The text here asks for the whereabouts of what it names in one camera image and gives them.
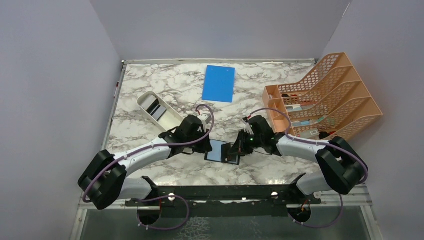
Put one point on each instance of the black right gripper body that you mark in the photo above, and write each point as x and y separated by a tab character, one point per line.
252	141

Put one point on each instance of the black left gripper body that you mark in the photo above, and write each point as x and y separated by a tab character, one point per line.
200	146

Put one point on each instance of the black VIP card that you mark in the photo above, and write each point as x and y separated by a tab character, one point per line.
228	156

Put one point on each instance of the black leather card holder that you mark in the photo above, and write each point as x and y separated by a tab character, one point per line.
215	154

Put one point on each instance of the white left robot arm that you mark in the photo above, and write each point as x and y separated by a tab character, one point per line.
106	179

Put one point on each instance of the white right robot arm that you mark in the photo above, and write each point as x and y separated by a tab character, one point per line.
341	169

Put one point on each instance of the dark card in tray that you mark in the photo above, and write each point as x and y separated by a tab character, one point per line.
158	112

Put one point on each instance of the white oblong plastic tray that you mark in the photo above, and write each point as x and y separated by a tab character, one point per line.
171	119

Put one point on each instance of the blue flat board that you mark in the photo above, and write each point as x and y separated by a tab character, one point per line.
219	82

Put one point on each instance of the peach plastic file organizer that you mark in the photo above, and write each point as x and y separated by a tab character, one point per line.
330	101

